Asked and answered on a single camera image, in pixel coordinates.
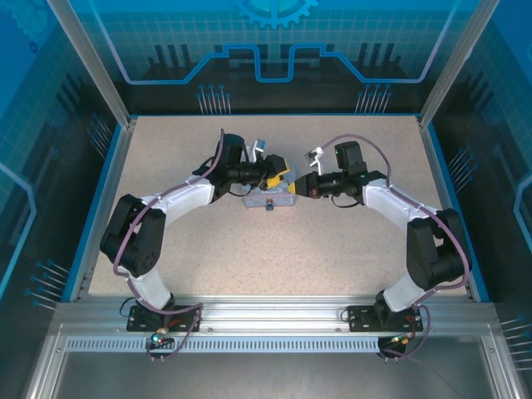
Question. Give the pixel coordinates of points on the pastel cartoon tin box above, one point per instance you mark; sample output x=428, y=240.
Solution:
x=257, y=201

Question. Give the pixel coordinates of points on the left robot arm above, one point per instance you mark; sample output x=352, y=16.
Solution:
x=183, y=203

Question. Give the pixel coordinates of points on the blue printed backdrop panel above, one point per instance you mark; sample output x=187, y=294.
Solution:
x=270, y=37

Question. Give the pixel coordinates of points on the metal shelf panel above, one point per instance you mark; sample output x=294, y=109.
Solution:
x=270, y=378

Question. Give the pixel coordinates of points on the aluminium mounting rail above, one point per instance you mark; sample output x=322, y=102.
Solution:
x=270, y=311

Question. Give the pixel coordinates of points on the aluminium frame post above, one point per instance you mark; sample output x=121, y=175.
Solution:
x=91, y=62
x=453, y=66

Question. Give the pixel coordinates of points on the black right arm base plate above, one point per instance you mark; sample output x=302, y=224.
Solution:
x=361, y=320

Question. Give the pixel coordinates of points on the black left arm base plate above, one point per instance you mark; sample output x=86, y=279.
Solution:
x=141, y=320

